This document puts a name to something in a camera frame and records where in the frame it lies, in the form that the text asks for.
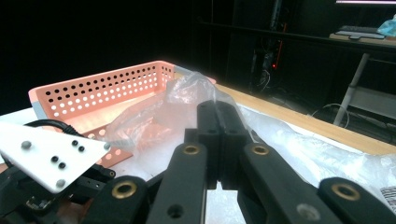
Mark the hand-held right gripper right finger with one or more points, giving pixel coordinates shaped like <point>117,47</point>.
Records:
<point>230,133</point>

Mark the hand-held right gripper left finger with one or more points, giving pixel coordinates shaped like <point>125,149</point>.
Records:
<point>211,130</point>

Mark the clear printed plastic bag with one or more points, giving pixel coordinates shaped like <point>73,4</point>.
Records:
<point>186,90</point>

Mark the pink perforated plastic basket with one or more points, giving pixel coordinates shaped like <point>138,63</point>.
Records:
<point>99,84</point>

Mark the white board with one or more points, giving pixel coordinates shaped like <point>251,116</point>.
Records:
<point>14,116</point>

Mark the dark keyboard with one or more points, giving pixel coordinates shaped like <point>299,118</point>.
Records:
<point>358,31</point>

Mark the light blue plastic bag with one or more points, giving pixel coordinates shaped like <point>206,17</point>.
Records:
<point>388,28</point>

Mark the white frame desk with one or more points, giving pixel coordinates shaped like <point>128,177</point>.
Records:
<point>373,102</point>

